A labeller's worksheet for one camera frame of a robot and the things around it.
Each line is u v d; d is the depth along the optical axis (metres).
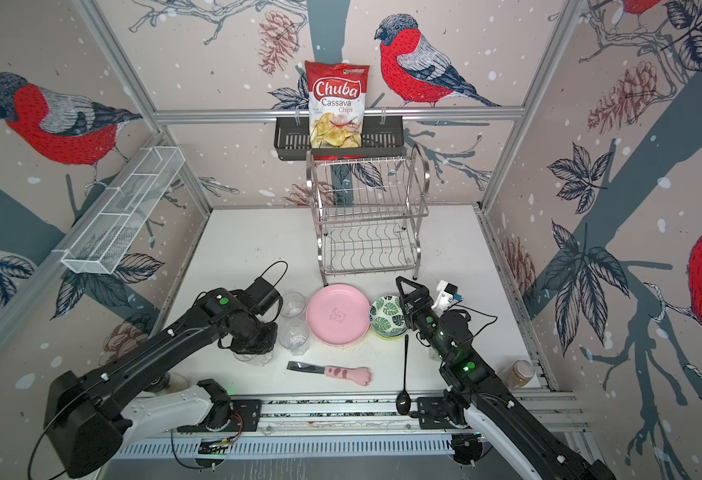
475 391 0.55
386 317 0.86
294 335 0.86
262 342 0.67
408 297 0.67
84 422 0.37
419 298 0.68
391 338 0.82
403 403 0.76
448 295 0.71
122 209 0.78
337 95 0.83
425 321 0.67
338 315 0.90
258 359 0.73
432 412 0.73
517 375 0.71
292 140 0.94
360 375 0.79
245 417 0.73
